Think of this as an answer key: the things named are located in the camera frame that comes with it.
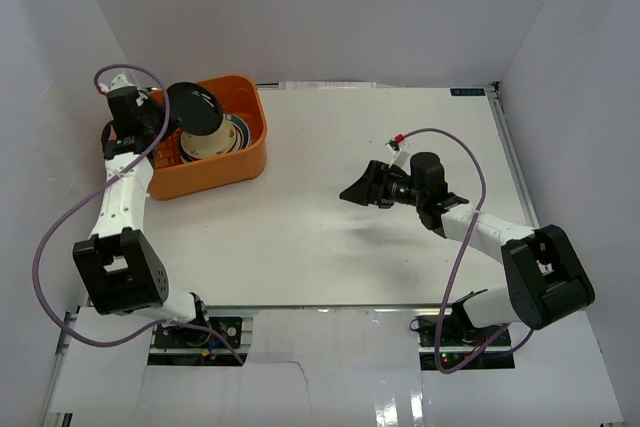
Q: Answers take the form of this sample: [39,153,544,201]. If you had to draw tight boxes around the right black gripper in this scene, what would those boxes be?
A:
[340,161,425,210]

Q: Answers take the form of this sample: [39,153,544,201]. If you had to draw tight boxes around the black plate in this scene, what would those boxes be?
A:
[168,82,223,136]

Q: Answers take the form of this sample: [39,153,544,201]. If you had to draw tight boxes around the small yellow floral plate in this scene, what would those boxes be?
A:
[180,118,237,160]

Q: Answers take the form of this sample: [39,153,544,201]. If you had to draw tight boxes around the white green rimmed plate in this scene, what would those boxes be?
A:
[179,114,252,163]

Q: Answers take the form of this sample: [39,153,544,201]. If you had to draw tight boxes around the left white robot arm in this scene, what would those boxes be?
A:
[72,86,212,346]

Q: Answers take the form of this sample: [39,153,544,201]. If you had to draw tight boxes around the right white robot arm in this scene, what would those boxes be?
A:
[339,152,595,346]

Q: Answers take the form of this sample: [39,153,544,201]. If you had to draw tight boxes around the orange plastic bin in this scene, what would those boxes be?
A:
[139,75,267,200]

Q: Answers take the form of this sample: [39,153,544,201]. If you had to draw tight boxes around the white papers at back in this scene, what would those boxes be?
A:
[278,81,377,90]

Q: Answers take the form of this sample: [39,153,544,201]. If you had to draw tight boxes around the blue table label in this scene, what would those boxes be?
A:
[450,87,486,97]

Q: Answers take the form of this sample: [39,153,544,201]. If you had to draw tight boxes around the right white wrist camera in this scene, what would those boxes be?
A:
[385,134,410,168]

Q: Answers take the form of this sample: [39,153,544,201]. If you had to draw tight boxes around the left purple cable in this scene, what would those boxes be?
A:
[32,63,246,366]

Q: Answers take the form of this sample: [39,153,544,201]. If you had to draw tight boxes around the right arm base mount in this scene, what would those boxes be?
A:
[409,315,515,371]

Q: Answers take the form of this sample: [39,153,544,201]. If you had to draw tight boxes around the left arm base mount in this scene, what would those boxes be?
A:
[148,316,247,367]

